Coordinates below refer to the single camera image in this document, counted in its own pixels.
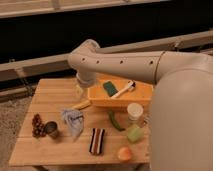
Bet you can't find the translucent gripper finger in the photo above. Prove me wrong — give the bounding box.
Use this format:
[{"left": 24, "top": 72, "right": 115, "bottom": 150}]
[{"left": 76, "top": 85, "right": 87, "bottom": 99}]

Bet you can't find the green sponge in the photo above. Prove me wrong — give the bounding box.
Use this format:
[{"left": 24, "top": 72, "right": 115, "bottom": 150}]
[{"left": 103, "top": 81, "right": 118, "bottom": 97}]

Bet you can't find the white brush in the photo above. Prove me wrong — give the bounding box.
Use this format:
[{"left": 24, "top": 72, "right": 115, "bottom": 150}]
[{"left": 112, "top": 81, "right": 136, "bottom": 99}]

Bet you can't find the metal cup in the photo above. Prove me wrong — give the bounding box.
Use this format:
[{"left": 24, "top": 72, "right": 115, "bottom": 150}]
[{"left": 45, "top": 121, "right": 59, "bottom": 139}]

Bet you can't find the light green block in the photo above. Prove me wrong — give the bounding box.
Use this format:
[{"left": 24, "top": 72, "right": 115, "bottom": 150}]
[{"left": 126, "top": 124, "right": 143, "bottom": 143}]

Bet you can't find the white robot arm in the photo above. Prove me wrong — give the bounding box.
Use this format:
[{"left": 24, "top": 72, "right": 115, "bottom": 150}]
[{"left": 68, "top": 39, "right": 213, "bottom": 171}]

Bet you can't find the white lidded jar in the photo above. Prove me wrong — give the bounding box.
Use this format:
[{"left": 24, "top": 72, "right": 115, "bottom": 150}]
[{"left": 127, "top": 103, "right": 144, "bottom": 123}]

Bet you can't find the yellow banana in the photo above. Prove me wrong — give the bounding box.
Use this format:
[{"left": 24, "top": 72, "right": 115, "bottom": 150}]
[{"left": 71, "top": 100, "right": 91, "bottom": 110}]

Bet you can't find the bunch of dark grapes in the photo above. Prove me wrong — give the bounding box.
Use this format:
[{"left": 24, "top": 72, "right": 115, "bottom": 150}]
[{"left": 32, "top": 114, "right": 46, "bottom": 138}]

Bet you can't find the yellow plastic tray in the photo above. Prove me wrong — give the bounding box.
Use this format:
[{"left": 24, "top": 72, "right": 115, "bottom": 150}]
[{"left": 88, "top": 78, "right": 153, "bottom": 107}]

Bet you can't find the orange peach fruit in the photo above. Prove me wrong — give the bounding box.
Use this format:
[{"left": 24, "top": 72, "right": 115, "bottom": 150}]
[{"left": 117, "top": 147, "right": 133, "bottom": 162}]

